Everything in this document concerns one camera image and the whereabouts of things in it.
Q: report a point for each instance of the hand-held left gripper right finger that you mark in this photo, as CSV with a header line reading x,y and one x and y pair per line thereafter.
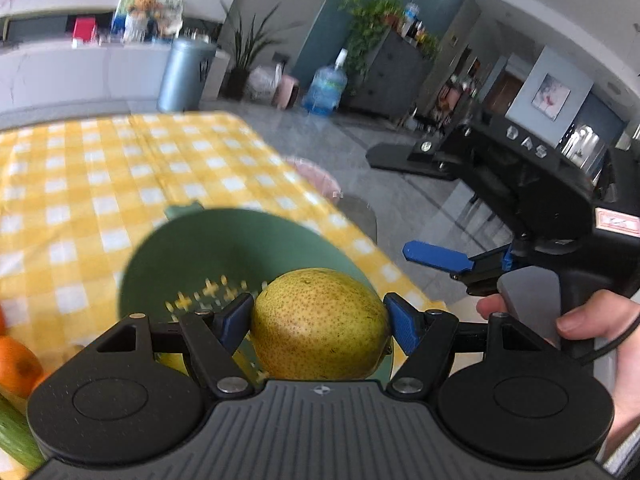
x,y
403,326

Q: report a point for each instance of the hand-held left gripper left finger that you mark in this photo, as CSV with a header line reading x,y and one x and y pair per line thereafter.
x,y
235,319

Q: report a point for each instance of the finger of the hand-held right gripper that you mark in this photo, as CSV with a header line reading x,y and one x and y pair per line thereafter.
x,y
400,156
435,255

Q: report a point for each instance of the green bowl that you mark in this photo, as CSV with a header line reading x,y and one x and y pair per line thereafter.
x,y
225,250

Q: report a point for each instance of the yellow-green pear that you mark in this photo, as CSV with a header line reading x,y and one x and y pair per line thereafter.
x,y
315,325

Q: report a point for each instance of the orange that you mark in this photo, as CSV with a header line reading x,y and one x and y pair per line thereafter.
x,y
17,365

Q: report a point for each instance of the person's right forearm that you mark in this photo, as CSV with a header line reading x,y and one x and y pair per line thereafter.
x,y
627,457

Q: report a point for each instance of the person's right hand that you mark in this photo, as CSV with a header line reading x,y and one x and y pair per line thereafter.
x,y
610,330

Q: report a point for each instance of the grey cabinet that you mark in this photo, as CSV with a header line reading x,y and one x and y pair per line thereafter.
x,y
395,75

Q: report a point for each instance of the pink round stool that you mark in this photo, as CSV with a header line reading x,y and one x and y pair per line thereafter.
x,y
315,175

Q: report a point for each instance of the blue water jug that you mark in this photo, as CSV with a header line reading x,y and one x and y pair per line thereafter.
x,y
325,87

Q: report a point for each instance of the pink plastic stool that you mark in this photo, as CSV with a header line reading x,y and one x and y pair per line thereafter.
x,y
286,92

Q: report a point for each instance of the leafy green plant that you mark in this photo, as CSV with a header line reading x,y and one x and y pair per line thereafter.
x,y
370,20

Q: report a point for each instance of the white plastic bag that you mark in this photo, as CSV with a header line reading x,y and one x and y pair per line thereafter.
x,y
261,82

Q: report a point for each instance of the long-leaved potted plant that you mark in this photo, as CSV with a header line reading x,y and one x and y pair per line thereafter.
x,y
245,45

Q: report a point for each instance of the yellow checkered tablecloth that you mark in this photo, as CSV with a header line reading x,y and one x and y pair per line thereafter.
x,y
100,170

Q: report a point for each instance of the grey trash can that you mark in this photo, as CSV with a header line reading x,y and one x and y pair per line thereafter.
x,y
185,75

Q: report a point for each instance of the green cucumber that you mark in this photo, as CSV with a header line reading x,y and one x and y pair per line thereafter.
x,y
15,432

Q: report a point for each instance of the white counter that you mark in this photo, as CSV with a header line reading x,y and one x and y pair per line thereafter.
x,y
75,75

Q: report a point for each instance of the red box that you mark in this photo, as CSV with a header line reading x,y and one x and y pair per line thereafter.
x,y
85,30

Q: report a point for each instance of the framed wall picture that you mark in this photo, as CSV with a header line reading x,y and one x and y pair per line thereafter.
x,y
550,96

